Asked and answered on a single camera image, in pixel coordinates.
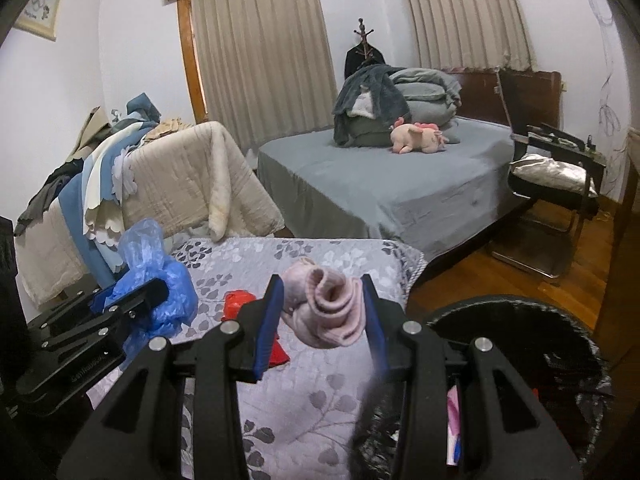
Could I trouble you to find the grey bed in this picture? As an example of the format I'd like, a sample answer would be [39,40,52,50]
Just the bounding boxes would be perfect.
[257,118,521,261]

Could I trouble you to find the pink plush pig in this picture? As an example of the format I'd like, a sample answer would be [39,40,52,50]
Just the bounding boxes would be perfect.
[390,117,449,154]

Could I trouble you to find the left beige curtain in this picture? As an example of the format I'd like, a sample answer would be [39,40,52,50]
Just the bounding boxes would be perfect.
[191,0,337,152]

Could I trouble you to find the right beige curtain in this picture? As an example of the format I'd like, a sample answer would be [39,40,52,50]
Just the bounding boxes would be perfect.
[408,0,536,70]

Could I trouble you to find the framed wall picture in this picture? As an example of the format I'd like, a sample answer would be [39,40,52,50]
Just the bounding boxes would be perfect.
[13,0,61,41]

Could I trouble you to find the pink sock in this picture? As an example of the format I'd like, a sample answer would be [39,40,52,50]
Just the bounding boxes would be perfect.
[281,258,367,349]

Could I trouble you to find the black chair with cushion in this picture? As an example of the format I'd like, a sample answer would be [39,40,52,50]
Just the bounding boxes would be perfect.
[489,66,608,281]

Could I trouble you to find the blue plastic bag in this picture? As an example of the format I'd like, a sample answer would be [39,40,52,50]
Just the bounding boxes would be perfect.
[91,218,198,363]

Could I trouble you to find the coat rack with jacket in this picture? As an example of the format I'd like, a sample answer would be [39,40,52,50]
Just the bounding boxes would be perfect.
[344,18,385,79]

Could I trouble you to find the black trash bin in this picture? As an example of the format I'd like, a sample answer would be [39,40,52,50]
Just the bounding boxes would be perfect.
[349,296,611,479]

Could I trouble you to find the blue and cream cloths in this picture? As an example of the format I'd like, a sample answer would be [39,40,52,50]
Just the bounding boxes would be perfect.
[16,93,160,302]

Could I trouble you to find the wooden headboard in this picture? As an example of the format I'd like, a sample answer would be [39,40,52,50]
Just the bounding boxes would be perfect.
[446,68,561,128]

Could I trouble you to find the red plastic ball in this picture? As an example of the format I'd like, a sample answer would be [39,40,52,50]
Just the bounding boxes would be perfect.
[221,289,256,322]

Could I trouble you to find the hanging white cables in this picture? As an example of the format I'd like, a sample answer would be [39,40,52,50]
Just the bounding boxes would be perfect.
[579,0,637,201]

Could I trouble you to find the pile of grey blankets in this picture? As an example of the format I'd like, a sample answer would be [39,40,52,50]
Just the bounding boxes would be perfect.
[333,64,462,148]

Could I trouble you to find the floral grey quilt cover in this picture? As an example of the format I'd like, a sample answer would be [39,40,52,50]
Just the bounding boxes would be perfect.
[86,236,429,480]

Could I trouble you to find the beige curtain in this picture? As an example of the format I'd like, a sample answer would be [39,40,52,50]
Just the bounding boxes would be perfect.
[408,0,536,70]
[191,0,337,152]

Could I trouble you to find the beige quilt on rack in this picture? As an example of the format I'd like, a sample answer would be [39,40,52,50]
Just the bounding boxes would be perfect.
[15,122,284,306]

